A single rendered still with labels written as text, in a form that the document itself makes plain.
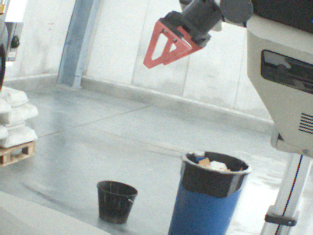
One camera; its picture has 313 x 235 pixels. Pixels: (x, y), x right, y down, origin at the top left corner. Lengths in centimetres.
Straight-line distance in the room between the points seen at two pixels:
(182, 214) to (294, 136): 189
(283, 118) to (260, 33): 23
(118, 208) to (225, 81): 576
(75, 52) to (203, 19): 868
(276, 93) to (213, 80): 773
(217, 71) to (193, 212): 604
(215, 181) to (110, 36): 686
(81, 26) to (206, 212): 699
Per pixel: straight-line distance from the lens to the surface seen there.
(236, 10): 69
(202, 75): 877
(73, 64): 940
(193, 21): 75
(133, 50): 914
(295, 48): 92
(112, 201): 321
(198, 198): 282
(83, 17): 938
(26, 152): 443
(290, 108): 103
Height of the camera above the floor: 133
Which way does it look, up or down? 10 degrees down
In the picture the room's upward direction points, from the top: 11 degrees clockwise
